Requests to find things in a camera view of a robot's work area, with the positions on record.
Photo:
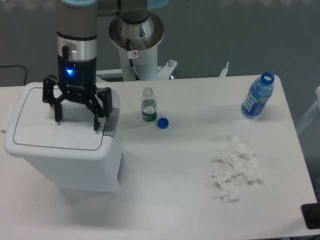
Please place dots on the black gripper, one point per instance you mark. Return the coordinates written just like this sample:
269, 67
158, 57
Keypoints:
77, 78

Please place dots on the white trash can lid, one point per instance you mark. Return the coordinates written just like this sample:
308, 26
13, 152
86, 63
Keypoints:
36, 125

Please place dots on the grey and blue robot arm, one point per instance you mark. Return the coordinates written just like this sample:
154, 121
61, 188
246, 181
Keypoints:
77, 23

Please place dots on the white trash can body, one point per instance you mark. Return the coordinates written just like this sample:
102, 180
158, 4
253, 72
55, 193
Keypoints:
87, 170

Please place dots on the blue bottle cap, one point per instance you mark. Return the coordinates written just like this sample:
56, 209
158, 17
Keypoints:
163, 123

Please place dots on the clear bottle green label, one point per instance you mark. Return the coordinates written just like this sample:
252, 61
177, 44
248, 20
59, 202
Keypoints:
148, 105

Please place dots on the crumpled white tissue lower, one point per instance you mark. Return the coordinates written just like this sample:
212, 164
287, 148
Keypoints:
228, 188

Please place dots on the crumpled white tissue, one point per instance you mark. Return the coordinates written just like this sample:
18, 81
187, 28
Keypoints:
228, 188
240, 161

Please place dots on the crumpled white tissue upper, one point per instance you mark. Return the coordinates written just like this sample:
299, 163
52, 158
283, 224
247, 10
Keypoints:
240, 161

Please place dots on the blue plastic drink bottle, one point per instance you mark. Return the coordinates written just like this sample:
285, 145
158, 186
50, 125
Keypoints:
259, 93

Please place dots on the black device at corner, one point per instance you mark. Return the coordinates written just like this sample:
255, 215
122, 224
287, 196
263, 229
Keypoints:
311, 215

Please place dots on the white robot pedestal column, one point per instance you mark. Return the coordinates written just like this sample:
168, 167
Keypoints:
137, 44

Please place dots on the white metal base frame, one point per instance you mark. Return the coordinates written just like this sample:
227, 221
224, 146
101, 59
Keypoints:
163, 73

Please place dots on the white frame at right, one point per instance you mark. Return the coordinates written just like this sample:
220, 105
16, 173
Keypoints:
312, 112

